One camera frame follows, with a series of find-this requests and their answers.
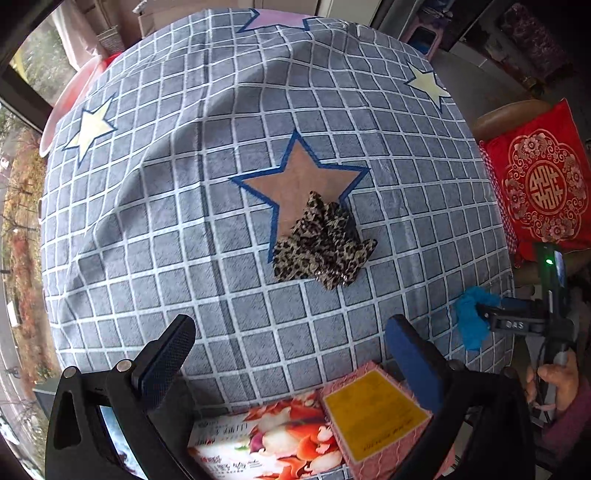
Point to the red patterned cushion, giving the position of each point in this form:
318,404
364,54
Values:
538,184

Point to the woven basket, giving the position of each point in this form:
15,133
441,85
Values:
110,39

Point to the leopard print cloth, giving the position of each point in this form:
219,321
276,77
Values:
321,249

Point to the grey checked star blanket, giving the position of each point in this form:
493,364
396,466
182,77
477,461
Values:
184,207

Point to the wooden chair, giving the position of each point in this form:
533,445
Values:
503,115

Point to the pink box with yellow label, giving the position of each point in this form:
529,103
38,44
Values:
376,415

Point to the teal cloth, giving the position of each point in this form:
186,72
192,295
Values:
473,318

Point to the pink plastic stool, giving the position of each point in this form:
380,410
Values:
422,34

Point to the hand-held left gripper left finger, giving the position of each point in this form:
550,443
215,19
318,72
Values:
166,357

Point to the dark floral cloth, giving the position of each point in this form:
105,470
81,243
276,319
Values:
531,41

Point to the floral printed box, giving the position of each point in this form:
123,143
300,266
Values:
263,438

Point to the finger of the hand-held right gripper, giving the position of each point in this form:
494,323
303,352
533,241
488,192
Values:
517,303
515,322

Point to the person's right hand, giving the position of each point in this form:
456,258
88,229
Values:
561,383

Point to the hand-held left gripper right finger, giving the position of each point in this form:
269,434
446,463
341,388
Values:
411,360

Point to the person's right forearm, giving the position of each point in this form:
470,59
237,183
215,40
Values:
570,438

